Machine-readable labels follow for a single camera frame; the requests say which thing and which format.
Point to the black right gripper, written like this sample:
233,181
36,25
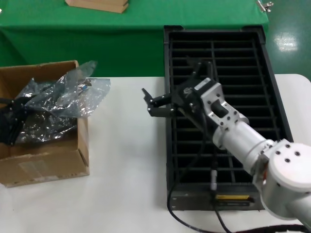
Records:
184,97

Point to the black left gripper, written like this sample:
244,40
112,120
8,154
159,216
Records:
5,126

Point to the translucent antistatic bag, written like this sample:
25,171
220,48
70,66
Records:
68,97

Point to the bagged graphics card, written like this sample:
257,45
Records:
48,131

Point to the open brown cardboard box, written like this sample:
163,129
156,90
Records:
48,165

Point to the black slotted container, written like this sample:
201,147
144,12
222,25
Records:
267,72

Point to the yellow container label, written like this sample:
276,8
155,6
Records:
233,197

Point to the green tablecloth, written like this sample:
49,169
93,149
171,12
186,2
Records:
97,43

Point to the metal binder clip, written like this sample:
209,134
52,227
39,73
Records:
263,6

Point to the wooden block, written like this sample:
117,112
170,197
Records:
97,6

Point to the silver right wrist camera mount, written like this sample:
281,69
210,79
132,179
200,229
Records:
213,94

